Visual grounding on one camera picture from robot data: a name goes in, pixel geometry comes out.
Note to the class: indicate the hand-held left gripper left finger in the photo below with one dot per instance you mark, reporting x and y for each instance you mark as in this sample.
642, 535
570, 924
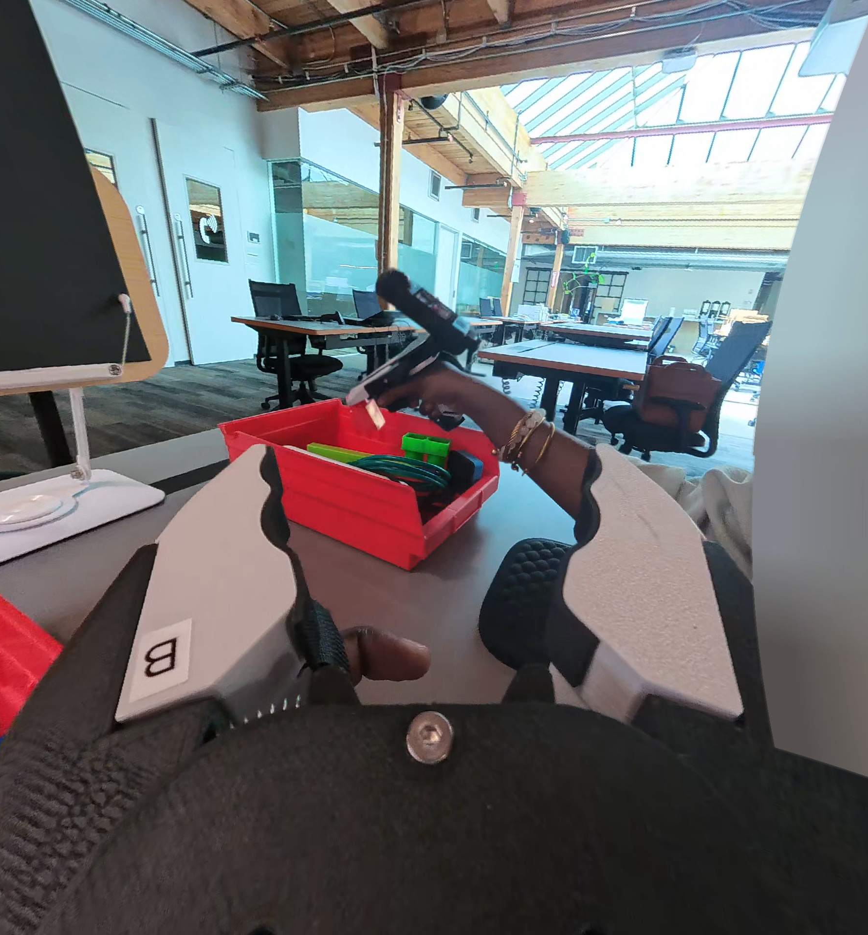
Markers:
215, 577

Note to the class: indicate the black laptop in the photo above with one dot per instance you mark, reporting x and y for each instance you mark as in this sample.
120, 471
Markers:
368, 307

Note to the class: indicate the black office chair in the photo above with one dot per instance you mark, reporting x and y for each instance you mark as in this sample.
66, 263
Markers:
726, 380
280, 321
666, 340

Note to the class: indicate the person's cream clothing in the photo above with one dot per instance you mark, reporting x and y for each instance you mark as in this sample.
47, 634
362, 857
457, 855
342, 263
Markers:
711, 504

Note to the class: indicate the green potted plant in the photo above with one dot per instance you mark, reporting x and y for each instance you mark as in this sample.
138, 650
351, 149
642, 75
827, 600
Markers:
583, 281

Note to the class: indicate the wooden-edged office desk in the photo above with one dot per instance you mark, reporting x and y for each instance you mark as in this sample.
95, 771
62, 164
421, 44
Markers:
565, 358
309, 325

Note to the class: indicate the white double door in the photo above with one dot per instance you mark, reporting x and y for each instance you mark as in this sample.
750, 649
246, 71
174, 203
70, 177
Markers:
200, 241

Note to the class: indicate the wooden support post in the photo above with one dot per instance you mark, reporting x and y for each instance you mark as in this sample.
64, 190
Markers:
391, 182

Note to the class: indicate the green plastic block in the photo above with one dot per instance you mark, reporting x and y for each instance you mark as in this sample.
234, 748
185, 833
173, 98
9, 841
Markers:
425, 445

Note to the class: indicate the black display with white stand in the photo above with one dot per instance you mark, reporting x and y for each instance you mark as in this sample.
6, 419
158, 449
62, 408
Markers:
32, 219

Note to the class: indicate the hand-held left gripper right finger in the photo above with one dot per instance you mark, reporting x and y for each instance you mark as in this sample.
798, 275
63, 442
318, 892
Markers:
653, 584

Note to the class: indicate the person's left hand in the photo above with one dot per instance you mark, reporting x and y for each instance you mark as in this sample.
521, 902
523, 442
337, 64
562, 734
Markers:
386, 655

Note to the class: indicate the person's right hand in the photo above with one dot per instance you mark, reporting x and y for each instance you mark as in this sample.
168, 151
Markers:
434, 391

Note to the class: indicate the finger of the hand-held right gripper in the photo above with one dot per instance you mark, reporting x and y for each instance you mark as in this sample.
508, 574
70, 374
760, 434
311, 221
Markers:
376, 417
390, 376

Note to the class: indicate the brown leather bag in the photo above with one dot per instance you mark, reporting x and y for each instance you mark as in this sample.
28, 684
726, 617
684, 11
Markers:
682, 394

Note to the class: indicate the lime green flat piece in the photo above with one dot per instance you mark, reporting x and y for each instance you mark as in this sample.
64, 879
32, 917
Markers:
339, 453

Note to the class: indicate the blue plastic piece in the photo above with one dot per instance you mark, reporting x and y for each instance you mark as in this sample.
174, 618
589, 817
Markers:
488, 467

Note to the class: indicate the person's right forearm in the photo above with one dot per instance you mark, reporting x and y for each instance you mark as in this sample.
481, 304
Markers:
550, 467

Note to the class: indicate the red plastic bin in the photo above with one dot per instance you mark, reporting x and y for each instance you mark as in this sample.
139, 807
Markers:
361, 504
3, 657

